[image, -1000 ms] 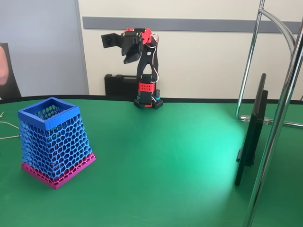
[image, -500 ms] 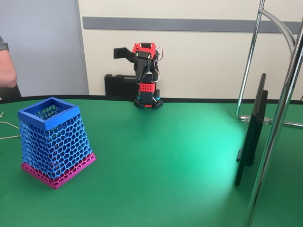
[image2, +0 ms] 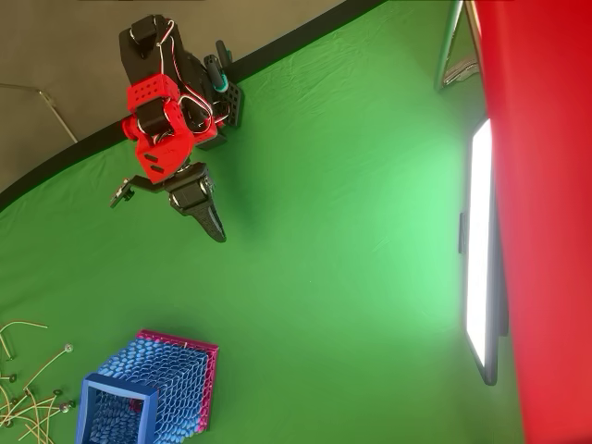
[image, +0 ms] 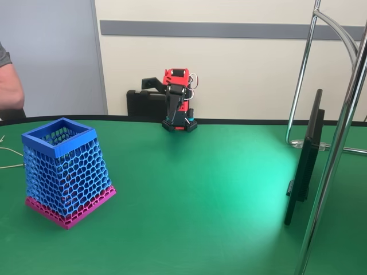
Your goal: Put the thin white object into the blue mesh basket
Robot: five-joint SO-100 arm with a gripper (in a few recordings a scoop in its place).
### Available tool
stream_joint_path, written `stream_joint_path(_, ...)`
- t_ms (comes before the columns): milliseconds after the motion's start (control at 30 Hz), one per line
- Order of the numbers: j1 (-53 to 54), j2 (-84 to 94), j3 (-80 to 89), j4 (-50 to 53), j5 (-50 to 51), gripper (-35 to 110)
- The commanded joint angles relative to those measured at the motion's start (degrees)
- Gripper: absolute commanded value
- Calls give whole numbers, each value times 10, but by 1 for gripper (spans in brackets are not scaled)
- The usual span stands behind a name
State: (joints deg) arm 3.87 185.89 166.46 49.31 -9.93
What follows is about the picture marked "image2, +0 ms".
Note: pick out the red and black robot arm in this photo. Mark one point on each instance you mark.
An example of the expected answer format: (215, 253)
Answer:
(162, 152)

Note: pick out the blue and magenta lattice basket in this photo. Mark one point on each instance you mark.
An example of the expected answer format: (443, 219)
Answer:
(176, 379)

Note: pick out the green table cloth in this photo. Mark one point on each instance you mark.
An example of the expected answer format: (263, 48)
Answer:
(324, 231)

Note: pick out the black teal table clamp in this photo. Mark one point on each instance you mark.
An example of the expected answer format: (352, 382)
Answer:
(213, 67)

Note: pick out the chrome tube stand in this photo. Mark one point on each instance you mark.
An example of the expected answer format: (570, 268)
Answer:
(445, 55)

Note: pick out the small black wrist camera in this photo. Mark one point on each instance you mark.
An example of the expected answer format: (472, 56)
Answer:
(121, 193)

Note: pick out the red blurred foreground post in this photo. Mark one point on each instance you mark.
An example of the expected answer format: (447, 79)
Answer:
(546, 185)

